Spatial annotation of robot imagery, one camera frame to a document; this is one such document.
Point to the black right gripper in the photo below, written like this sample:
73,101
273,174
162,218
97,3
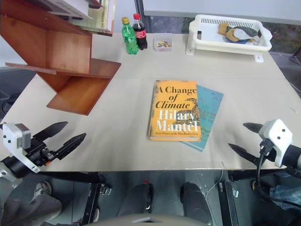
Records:
268,154

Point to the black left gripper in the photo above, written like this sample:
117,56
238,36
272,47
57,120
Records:
38,151

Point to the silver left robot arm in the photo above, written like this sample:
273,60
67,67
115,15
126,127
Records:
13,167

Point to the blue softcover book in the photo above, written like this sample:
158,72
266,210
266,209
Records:
209,110

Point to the brown wooden bookshelf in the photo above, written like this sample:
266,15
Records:
68,58

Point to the orange hardcover book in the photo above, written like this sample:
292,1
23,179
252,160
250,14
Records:
175,110

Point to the black office chair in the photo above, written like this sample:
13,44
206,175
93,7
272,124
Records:
7,103

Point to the blue plaid trouser leg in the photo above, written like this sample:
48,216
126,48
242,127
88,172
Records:
285,195

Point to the grey trouser leg with shoe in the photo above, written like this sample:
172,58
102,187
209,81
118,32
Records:
30,207

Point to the dark rounded shape red tip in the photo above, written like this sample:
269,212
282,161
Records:
138,200

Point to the blue cloth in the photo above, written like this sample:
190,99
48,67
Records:
237,40

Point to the white plastic basket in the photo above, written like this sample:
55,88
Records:
211,44

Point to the white grey cloth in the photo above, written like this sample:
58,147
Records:
240,33

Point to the dark green cloth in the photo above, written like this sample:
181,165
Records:
251,32

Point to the green plastic soda bottle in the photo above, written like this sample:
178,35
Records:
129,37

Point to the beige rounded robot torso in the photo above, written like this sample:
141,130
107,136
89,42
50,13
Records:
148,220

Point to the dark cola bottle red cap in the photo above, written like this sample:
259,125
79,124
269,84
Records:
140,34

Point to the clear box of coloured pieces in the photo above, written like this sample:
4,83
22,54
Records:
162,44

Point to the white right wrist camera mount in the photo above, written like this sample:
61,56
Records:
276,134

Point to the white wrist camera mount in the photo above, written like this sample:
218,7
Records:
11,134
276,134

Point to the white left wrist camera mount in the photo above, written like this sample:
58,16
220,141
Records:
11,134

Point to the black table frame leg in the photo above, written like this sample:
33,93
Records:
229,200
92,200

